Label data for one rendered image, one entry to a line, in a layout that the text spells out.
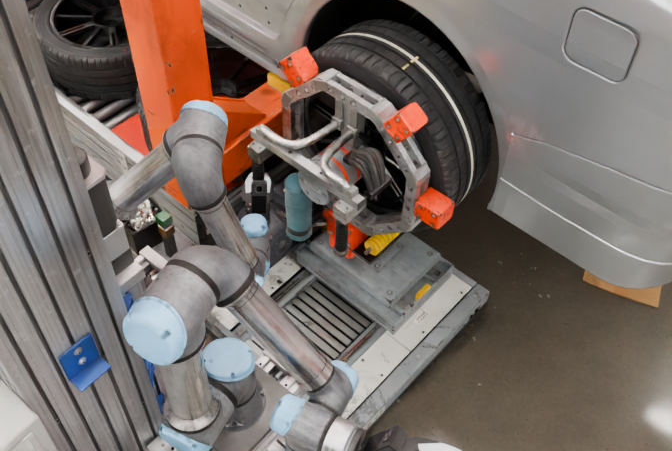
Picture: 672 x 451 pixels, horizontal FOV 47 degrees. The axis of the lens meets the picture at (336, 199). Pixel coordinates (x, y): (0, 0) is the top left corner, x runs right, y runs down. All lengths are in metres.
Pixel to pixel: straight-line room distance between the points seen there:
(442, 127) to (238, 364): 0.90
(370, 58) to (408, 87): 0.14
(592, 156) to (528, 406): 1.16
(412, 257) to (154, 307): 1.73
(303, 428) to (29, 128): 0.70
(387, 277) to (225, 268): 1.53
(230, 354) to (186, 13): 0.98
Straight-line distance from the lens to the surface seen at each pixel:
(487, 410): 2.93
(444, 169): 2.25
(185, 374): 1.52
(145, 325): 1.36
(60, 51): 3.51
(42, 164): 1.26
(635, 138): 2.02
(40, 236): 1.34
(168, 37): 2.25
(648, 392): 3.14
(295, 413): 1.47
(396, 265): 2.93
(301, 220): 2.57
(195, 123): 1.82
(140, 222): 2.67
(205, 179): 1.76
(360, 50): 2.28
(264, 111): 2.82
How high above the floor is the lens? 2.58
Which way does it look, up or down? 49 degrees down
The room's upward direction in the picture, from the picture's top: 2 degrees clockwise
